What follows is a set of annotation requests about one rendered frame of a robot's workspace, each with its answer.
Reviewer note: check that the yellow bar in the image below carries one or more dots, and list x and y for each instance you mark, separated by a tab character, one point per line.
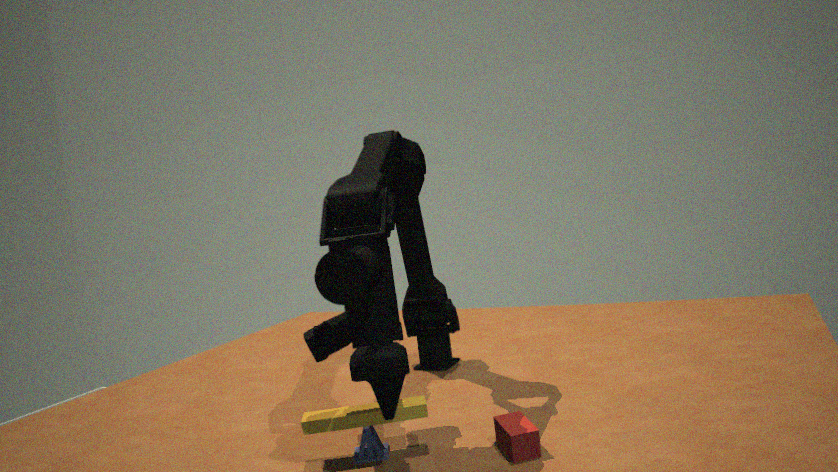
361	415

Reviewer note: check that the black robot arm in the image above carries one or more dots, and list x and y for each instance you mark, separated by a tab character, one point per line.
382	190

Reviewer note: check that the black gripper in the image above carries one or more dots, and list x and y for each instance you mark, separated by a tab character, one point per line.
381	362

